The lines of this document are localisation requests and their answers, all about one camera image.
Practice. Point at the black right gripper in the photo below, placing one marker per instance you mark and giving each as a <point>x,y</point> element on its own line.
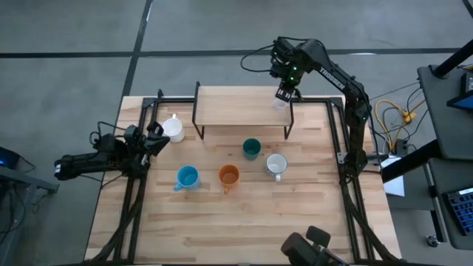
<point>288,64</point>

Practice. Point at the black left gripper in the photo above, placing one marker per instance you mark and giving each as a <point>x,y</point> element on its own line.
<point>136,147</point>

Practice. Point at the clear plastic cup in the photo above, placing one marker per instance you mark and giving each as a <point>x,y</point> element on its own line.
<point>281,106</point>

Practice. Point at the white mug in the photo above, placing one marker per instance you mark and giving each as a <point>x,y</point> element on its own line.
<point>173,129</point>

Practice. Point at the blue faceted mug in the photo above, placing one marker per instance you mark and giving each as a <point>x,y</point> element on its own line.
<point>187,177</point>

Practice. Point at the green cup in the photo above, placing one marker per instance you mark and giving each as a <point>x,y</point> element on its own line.
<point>251,147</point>

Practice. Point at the floral print mug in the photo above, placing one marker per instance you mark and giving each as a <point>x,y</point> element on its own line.
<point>276,163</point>

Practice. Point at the orange faceted mug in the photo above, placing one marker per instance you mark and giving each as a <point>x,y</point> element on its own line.
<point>229,175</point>

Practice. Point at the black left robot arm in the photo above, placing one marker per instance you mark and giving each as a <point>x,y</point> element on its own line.
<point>85,162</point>

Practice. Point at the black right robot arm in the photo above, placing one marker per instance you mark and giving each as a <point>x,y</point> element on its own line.
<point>343,86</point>

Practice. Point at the wooden shelf with black legs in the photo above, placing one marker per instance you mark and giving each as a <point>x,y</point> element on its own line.
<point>240,107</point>

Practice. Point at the grey metal stand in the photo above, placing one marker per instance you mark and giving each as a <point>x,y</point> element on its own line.
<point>22,177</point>

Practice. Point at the black slanted beam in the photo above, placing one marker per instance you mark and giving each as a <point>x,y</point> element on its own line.
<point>410,162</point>

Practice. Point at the white paper sheet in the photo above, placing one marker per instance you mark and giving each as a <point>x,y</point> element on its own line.
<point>393,186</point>

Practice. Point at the black device with blue light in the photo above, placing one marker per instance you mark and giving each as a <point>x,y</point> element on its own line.
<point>7,160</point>

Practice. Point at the black bulky device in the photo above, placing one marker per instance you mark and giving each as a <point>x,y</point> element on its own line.
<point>299,251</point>

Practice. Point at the black slanted pole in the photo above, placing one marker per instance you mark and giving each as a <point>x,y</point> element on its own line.
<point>452,61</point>

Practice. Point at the dark grey low desk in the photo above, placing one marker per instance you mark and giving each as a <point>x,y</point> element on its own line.
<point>443,173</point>

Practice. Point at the tablet with blue screen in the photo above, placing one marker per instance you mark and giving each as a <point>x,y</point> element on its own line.
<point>463,101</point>

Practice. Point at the grey caster wheel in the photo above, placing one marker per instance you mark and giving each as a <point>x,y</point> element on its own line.
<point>432,241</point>

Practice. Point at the laptop with lit keyboard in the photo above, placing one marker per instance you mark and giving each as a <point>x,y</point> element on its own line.
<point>462,210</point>

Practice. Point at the black aluminium table frame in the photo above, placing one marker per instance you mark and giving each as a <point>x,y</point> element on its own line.
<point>331,122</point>

